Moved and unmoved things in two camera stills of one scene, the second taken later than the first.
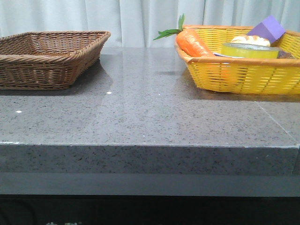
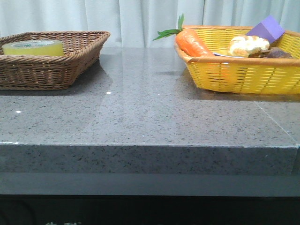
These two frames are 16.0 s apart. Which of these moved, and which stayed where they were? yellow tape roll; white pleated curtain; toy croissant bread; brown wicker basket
Moved: yellow tape roll
Stayed: toy croissant bread; white pleated curtain; brown wicker basket
